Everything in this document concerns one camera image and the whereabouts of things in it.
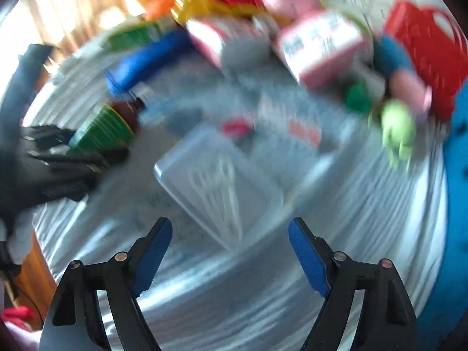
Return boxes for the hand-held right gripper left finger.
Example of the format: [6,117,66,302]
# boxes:
[39,217,173,351]

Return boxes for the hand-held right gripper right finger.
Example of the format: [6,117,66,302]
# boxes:
[288,217,421,351]

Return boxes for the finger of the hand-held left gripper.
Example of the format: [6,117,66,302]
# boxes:
[22,125,77,147]
[29,148,129,175]

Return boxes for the brown bottle green label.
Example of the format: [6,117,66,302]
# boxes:
[68,100,147,158]

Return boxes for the clear plastic box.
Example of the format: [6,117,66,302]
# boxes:
[154,122,285,252]

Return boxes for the green plush toy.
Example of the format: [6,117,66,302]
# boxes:
[379,99,418,171]

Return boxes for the grey fabric desktop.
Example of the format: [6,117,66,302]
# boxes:
[22,25,451,351]

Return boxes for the blue fuzzy duster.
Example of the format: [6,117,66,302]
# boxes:
[104,29,194,94]

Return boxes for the beige curtain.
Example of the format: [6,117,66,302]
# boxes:
[20,0,172,64]

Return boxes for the green medicine box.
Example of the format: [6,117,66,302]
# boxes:
[106,20,177,52]

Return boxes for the clear packet red label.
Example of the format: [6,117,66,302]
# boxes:
[252,93,325,150]

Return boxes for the red cloth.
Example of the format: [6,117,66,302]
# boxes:
[0,305,38,333]

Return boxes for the small red object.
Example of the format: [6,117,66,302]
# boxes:
[222,119,255,138]

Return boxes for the blue fabric cushion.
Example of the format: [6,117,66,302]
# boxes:
[420,80,468,323]

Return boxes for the orange plush toy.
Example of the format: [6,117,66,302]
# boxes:
[144,0,177,20]

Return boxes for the small green toy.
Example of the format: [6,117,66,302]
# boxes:
[345,82,374,115]

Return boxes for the small red white box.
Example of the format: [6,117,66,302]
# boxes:
[186,18,272,69]

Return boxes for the yellow toy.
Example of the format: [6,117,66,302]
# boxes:
[171,0,257,25]

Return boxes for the large red white box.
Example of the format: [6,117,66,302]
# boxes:
[276,9,374,89]

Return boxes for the pig plush toy blue shirt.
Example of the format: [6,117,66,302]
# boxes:
[372,33,434,115]

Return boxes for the red plastic carry case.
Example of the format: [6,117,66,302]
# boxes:
[382,0,468,122]

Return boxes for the wooden frame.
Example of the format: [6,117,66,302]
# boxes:
[20,234,59,331]

